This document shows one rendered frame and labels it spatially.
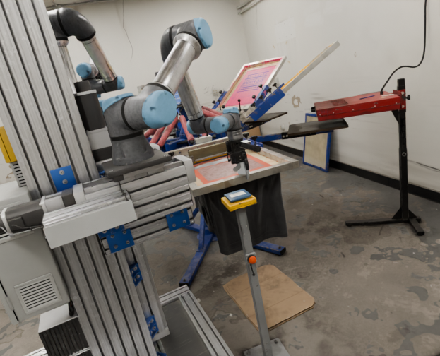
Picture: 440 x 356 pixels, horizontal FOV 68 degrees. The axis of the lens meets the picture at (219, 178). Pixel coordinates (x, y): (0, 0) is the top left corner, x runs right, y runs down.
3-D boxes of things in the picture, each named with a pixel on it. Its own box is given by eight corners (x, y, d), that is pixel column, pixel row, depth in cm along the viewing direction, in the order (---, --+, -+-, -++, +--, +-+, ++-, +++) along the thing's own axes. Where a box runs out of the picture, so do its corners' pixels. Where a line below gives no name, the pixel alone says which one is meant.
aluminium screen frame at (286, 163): (299, 167, 172) (298, 160, 171) (193, 197, 160) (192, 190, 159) (246, 145, 246) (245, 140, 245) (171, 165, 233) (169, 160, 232)
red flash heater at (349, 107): (390, 102, 273) (390, 87, 269) (407, 110, 231) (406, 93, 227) (315, 114, 290) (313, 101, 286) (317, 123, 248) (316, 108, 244)
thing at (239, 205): (297, 368, 168) (270, 197, 139) (258, 385, 163) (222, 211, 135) (278, 338, 188) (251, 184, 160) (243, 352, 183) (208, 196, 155)
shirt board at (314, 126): (343, 126, 285) (342, 116, 282) (349, 135, 248) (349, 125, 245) (200, 146, 322) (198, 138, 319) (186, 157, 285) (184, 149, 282)
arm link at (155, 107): (137, 138, 113) (189, 44, 141) (170, 134, 106) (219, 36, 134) (114, 113, 105) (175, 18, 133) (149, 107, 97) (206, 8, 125)
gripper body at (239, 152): (228, 162, 167) (224, 140, 163) (244, 158, 169) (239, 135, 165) (232, 165, 160) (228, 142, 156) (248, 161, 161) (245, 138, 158)
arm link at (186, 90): (144, 36, 133) (187, 140, 157) (164, 29, 127) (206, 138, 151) (159, 28, 141) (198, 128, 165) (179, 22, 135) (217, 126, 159)
